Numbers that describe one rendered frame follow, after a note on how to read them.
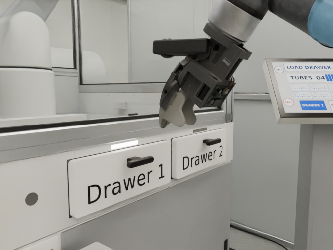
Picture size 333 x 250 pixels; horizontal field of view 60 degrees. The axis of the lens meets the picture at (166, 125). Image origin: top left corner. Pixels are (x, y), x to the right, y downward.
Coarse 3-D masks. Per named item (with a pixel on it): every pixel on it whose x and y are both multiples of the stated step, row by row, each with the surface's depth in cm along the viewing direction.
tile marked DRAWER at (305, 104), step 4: (300, 100) 111; (304, 100) 111; (308, 100) 111; (312, 100) 111; (316, 100) 111; (320, 100) 111; (300, 104) 110; (304, 104) 110; (308, 104) 110; (312, 104) 110; (316, 104) 110; (320, 104) 110; (324, 104) 110; (304, 108) 109; (308, 108) 109; (312, 108) 109; (316, 108) 109; (320, 108) 109; (324, 108) 109
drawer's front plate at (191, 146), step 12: (204, 132) 90; (216, 132) 93; (180, 144) 78; (192, 144) 83; (204, 144) 88; (216, 144) 94; (180, 156) 79; (192, 156) 83; (216, 156) 95; (180, 168) 79; (192, 168) 84; (204, 168) 89
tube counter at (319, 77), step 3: (315, 75) 118; (318, 75) 118; (321, 75) 118; (324, 75) 118; (327, 75) 118; (330, 75) 118; (318, 78) 118; (321, 78) 118; (324, 78) 118; (327, 78) 118; (330, 78) 118; (318, 81) 117; (321, 81) 117; (324, 81) 117; (327, 81) 117; (330, 81) 117
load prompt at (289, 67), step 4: (284, 64) 122; (288, 64) 122; (292, 64) 122; (296, 64) 122; (300, 64) 122; (304, 64) 122; (308, 64) 122; (312, 64) 122; (316, 64) 122; (320, 64) 122; (324, 64) 122; (328, 64) 122; (332, 64) 122; (284, 68) 121; (288, 68) 121; (292, 68) 121; (296, 68) 121; (300, 68) 121; (304, 68) 121; (308, 68) 121; (312, 68) 121; (316, 68) 121; (320, 68) 121; (324, 68) 121; (328, 68) 121; (332, 68) 121
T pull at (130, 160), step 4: (148, 156) 64; (152, 156) 64; (128, 160) 62; (132, 160) 60; (136, 160) 60; (140, 160) 61; (144, 160) 62; (148, 160) 63; (152, 160) 64; (128, 164) 59; (132, 164) 59; (136, 164) 60; (140, 164) 61; (144, 164) 62
